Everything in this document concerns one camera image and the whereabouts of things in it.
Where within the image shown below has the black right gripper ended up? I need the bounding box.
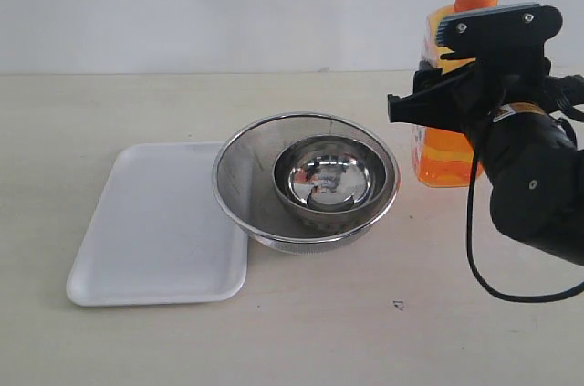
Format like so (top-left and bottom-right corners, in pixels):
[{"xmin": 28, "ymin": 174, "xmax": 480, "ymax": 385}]
[{"xmin": 387, "ymin": 55, "xmax": 583, "ymax": 140}]

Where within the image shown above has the orange pump soap bottle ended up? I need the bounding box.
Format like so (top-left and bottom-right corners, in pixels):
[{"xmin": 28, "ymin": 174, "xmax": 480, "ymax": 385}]
[{"xmin": 412, "ymin": 0, "xmax": 499, "ymax": 188}]

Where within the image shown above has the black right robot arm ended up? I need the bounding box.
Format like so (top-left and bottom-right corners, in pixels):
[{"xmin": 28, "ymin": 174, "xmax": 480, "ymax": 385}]
[{"xmin": 388, "ymin": 59, "xmax": 583, "ymax": 265}]

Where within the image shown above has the small stainless steel bowl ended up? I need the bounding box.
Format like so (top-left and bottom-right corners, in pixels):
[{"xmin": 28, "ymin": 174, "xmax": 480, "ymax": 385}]
[{"xmin": 272, "ymin": 134, "xmax": 395, "ymax": 231}]

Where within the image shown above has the steel mesh colander basin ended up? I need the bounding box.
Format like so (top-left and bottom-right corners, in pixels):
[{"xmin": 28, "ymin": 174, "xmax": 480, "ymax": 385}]
[{"xmin": 212, "ymin": 112, "xmax": 401, "ymax": 255}]

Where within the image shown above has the white rectangular plastic tray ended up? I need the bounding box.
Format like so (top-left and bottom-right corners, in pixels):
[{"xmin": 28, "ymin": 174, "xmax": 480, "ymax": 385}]
[{"xmin": 66, "ymin": 142, "xmax": 248, "ymax": 307}]

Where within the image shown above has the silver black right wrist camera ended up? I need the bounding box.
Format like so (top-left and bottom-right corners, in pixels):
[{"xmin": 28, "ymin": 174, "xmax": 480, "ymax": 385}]
[{"xmin": 434, "ymin": 3, "xmax": 563, "ymax": 60}]

